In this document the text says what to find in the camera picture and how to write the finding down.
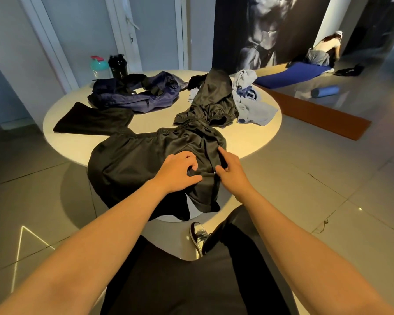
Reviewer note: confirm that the person's right hand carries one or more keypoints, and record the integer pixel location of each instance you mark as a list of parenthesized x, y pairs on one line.
[(234, 177)]

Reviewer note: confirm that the person's black trousers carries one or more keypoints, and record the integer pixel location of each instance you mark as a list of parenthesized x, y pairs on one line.
[(197, 282)]

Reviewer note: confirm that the shiny black shorts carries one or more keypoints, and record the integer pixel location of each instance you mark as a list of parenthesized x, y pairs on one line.
[(213, 98)]

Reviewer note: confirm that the person's black and white shoe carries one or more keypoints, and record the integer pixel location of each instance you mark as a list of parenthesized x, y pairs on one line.
[(199, 237)]

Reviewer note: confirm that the black item on floor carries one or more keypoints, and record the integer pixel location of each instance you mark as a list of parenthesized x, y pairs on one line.
[(349, 71)]

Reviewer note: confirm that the person's left hand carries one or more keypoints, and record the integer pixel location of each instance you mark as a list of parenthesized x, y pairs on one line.
[(175, 175)]

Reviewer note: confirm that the blue foam roller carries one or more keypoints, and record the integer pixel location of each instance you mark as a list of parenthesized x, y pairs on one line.
[(325, 91)]

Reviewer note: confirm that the blue exercise mat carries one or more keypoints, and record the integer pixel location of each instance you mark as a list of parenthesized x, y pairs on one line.
[(289, 75)]

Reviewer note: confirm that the navy blue jacket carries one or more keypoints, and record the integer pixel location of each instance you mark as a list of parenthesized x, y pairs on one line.
[(141, 93)]

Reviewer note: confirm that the folded black garment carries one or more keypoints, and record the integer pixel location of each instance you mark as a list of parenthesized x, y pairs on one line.
[(95, 119)]

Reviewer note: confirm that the black shaker bottle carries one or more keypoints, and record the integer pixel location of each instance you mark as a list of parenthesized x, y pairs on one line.
[(118, 66)]

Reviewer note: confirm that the teal bottle with pink lid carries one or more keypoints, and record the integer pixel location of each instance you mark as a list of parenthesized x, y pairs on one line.
[(99, 66)]

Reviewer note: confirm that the large black shorts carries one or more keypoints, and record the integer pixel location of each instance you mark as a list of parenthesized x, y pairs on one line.
[(131, 160)]

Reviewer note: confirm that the dark wall poster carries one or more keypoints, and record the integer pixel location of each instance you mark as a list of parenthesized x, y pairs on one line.
[(266, 32)]

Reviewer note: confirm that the small white cloth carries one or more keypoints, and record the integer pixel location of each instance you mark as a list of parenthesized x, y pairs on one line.
[(193, 94)]

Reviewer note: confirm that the white door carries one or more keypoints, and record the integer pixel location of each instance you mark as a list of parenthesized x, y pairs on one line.
[(151, 32)]

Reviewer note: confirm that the person's right forearm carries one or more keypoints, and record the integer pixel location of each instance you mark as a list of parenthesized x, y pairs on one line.
[(302, 259)]

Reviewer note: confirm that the person's left thumb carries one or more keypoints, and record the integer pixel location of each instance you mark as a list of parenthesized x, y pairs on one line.
[(195, 180)]

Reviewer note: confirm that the person's right thumb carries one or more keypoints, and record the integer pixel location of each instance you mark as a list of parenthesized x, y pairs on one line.
[(221, 173)]

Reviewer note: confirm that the brown floor mat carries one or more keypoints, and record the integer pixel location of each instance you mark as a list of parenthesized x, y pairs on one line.
[(321, 116)]

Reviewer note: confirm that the light grey-blue garment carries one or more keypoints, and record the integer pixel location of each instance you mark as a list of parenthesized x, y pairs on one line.
[(256, 111)]

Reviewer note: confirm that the person's left forearm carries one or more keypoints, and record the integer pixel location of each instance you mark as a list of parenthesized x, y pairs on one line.
[(85, 252)]

